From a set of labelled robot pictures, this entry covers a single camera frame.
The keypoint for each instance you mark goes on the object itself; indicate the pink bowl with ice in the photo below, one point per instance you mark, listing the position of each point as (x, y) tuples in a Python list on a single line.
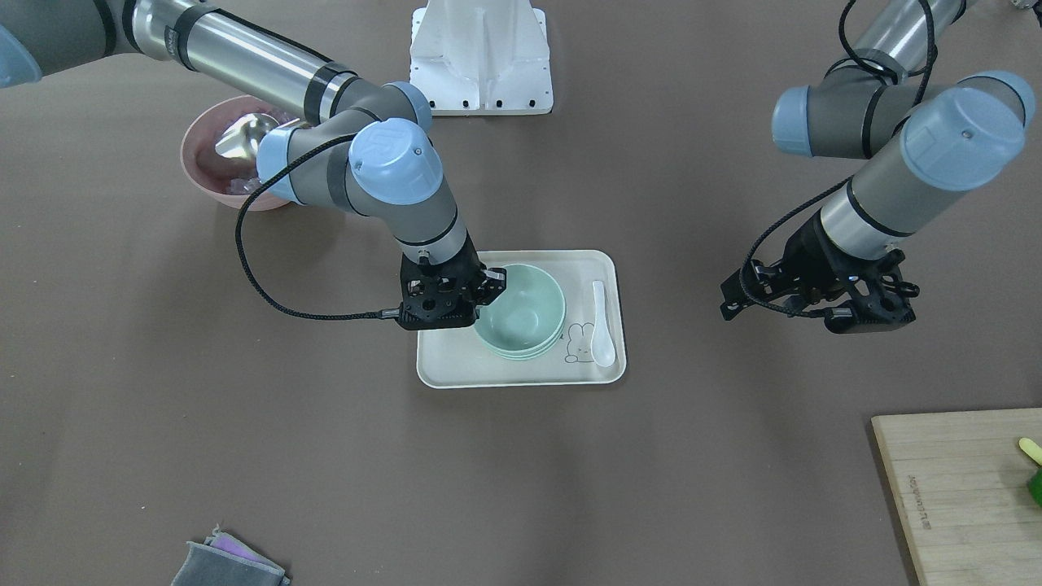
[(198, 154)]

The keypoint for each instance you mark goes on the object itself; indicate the green lime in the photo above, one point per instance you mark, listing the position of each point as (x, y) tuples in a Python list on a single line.
[(1034, 487)]

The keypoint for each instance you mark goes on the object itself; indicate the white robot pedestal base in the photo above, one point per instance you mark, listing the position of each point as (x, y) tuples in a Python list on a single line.
[(481, 58)]

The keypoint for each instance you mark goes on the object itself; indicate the grey cleaning cloth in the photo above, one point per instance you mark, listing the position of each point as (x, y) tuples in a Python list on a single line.
[(205, 565)]

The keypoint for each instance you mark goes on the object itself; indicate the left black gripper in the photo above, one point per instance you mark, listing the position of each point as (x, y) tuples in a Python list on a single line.
[(806, 249)]

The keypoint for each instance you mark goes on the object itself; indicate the wooden cutting board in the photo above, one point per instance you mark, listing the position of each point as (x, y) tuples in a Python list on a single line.
[(959, 485)]

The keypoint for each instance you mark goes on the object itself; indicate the white ceramic spoon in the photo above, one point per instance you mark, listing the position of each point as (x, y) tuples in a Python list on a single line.
[(602, 347)]

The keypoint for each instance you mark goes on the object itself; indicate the green bowl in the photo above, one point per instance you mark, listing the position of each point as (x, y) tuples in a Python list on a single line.
[(531, 310), (521, 355), (547, 342)]

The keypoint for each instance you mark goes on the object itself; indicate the green bowl on tray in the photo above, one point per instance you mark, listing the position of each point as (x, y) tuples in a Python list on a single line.
[(521, 355)]

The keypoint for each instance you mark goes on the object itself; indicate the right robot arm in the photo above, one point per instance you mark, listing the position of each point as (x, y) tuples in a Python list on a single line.
[(355, 146)]

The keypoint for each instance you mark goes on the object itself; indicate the metal ice scoop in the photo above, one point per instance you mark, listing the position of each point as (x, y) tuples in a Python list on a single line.
[(237, 147)]

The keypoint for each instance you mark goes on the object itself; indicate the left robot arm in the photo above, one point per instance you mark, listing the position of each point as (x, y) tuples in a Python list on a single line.
[(923, 148)]

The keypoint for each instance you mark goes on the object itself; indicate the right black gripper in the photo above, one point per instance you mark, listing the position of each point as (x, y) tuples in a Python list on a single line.
[(491, 282)]

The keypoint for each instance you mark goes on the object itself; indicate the yellow plastic knife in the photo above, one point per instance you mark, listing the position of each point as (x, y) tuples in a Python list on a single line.
[(1031, 449)]

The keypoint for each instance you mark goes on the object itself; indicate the cream rabbit tray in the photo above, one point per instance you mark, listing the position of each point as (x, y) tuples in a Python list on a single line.
[(456, 358)]

